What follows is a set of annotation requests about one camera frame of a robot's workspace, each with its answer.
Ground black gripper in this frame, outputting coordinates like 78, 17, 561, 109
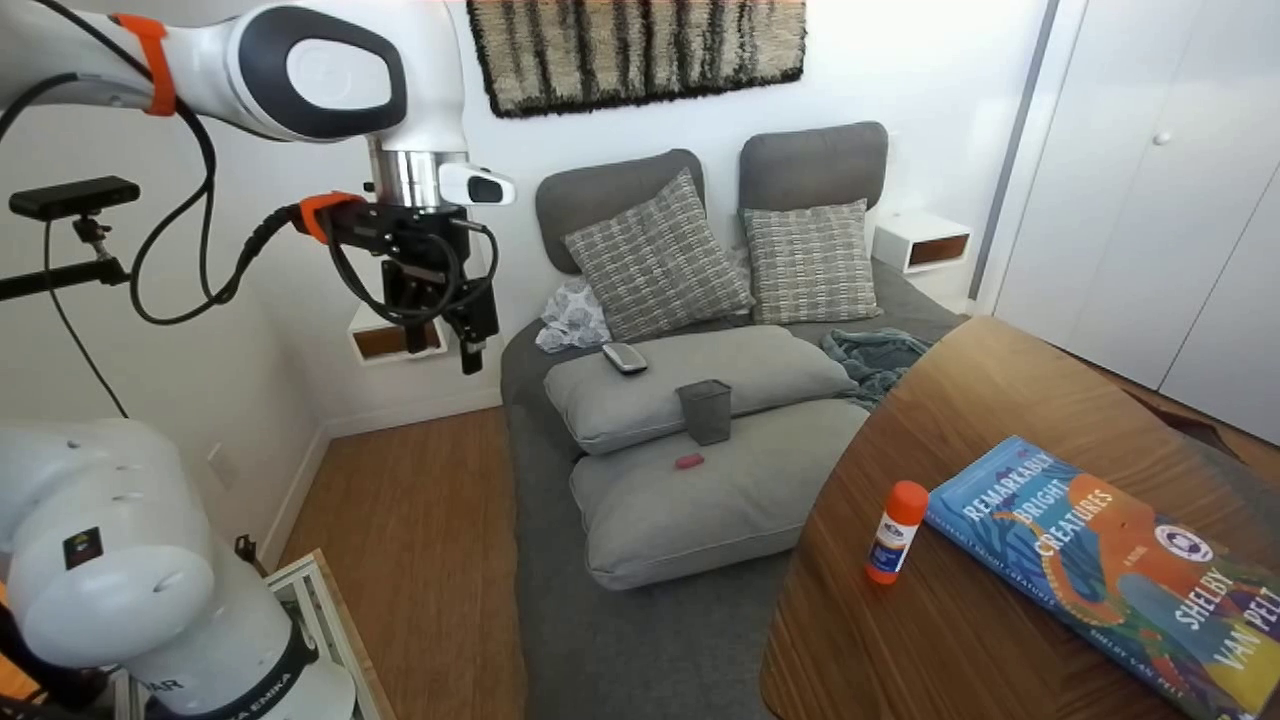
375, 215, 504, 380

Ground orange capped glue stick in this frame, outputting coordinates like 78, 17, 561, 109
862, 478, 934, 593

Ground grey felt pen holder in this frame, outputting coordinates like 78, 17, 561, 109
674, 376, 738, 448

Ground white crumpled cloth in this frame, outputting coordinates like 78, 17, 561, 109
532, 281, 618, 357

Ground grey remote control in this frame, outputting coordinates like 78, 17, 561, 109
602, 340, 654, 380

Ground light grey flat cushion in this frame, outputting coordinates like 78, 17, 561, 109
569, 398, 871, 598
540, 324, 857, 459

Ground dark grey plaid pillow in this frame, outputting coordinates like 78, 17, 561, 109
561, 168, 759, 344

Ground white framed panel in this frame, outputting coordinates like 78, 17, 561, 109
257, 550, 396, 720

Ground light grey plaid pillow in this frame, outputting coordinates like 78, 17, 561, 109
739, 196, 886, 329

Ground teal knitted blanket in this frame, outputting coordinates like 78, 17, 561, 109
811, 324, 934, 410

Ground blue colourful paperback book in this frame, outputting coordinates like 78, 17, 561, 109
925, 432, 1280, 720

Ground white wardrobe doors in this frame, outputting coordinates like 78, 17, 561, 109
978, 0, 1280, 453

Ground white wall shelf box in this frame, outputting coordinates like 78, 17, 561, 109
871, 213, 978, 281
350, 302, 452, 369

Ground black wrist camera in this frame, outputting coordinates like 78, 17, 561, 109
324, 196, 470, 256

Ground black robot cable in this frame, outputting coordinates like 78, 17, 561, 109
0, 0, 504, 333

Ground shaggy woven wall hanging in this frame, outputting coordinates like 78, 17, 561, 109
463, 0, 811, 119

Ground thin black camera cable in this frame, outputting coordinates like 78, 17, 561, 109
40, 215, 134, 419

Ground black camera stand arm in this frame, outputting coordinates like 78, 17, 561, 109
0, 213, 135, 305

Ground black stereo camera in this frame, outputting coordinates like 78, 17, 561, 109
9, 171, 143, 226

